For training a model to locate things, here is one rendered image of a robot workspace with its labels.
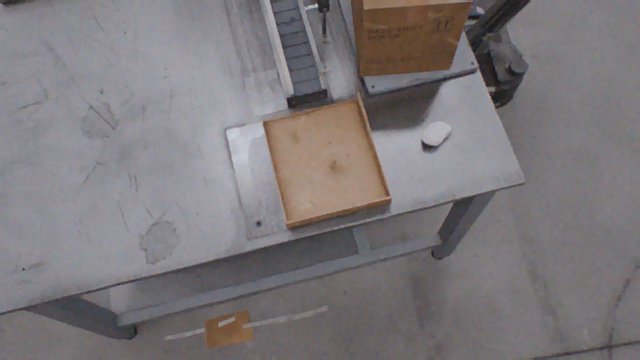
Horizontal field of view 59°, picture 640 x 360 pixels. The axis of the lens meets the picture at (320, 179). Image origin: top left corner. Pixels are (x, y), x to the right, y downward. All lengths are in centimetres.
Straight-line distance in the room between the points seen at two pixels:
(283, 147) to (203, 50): 38
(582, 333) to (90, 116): 180
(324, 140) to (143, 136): 47
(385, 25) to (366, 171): 35
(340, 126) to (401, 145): 16
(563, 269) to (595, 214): 27
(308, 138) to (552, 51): 157
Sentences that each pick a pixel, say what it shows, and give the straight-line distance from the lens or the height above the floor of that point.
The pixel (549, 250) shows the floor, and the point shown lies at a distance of 234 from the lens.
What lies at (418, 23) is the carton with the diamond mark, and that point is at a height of 106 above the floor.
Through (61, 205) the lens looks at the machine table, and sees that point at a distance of 152.
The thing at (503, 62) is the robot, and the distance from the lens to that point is 230.
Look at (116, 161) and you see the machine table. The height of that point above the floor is 83.
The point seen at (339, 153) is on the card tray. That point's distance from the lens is 141.
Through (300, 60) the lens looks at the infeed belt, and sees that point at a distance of 150.
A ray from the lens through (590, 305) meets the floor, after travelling 234.
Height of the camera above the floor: 211
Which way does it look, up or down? 68 degrees down
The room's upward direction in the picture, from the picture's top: 4 degrees counter-clockwise
